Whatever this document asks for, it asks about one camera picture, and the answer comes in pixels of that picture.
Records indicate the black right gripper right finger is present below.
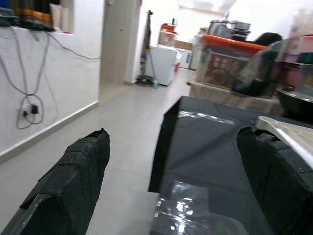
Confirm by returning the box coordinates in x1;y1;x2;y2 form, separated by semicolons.
236;126;313;235

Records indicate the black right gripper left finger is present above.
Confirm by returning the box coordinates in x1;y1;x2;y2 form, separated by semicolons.
4;127;111;235

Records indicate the white plastic table top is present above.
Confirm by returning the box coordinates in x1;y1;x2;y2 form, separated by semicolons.
255;115;313;169

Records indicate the black tablecloth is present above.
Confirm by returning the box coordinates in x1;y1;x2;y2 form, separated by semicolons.
148;95;313;235

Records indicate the crumpled clear tape piece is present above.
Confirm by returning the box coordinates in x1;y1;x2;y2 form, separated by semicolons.
178;110;235;125

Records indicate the shiny black plastic bag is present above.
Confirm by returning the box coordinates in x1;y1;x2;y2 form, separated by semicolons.
232;31;284;97

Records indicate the patterned cloth covered bench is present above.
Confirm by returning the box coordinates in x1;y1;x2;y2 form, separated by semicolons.
189;82;284;116

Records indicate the clear plastic food container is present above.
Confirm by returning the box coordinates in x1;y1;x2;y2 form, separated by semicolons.
299;63;313;94

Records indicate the green round pot lid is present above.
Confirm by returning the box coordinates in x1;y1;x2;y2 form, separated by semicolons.
298;52;313;64

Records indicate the brown printed carton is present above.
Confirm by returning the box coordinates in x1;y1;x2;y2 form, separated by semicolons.
202;47;247;88

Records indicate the pink purple container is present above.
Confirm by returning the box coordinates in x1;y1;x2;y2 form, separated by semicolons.
288;24;313;62

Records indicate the white chest freezer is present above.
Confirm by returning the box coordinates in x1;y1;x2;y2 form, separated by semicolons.
146;45;181;86

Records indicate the clear bin with orange lid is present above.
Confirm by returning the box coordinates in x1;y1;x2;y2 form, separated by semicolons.
195;34;267;89

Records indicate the black wifi router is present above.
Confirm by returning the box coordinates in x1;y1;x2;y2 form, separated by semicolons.
18;21;56;32

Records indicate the white wrapped bundle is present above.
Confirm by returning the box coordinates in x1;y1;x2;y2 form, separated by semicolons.
61;7;70;32
50;3;63;31

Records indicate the black set-top box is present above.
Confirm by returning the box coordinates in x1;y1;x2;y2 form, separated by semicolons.
0;7;20;26

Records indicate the thin black floor cable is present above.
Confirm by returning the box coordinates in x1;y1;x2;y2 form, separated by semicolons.
0;26;59;130
46;31;101;61

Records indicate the black coiled hose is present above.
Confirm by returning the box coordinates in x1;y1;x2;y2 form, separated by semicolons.
135;74;155;86

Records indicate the long handled broom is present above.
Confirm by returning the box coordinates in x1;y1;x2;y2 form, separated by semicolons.
140;9;159;89

